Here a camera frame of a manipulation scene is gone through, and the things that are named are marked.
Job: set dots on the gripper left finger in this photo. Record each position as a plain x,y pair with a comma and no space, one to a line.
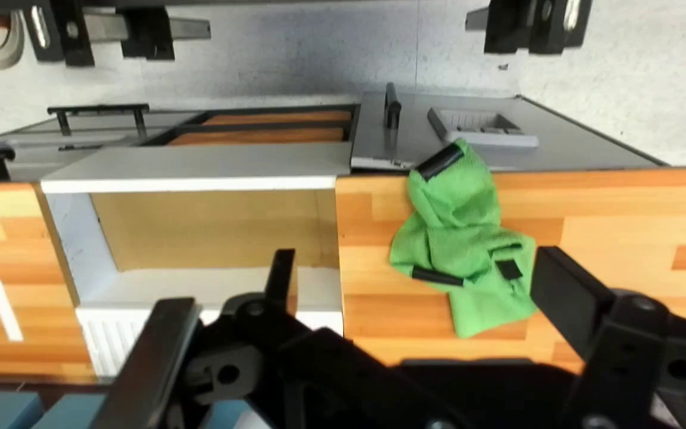
242,333

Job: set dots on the grey drawer with wooden inside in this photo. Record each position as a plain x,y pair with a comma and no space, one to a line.
271,136

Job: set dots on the white plastic strip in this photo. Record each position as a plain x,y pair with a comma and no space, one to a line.
5,310

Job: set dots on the black stand foot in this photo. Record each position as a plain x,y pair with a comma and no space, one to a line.
146,30
527,27

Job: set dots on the green towel with black trim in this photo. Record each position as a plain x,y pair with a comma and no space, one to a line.
456,238

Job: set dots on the white sink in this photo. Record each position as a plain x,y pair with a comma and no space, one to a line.
200,170

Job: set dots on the grey cabinet door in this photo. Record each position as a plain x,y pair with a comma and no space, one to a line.
557,143

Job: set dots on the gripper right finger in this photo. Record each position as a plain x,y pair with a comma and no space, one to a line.
635,345

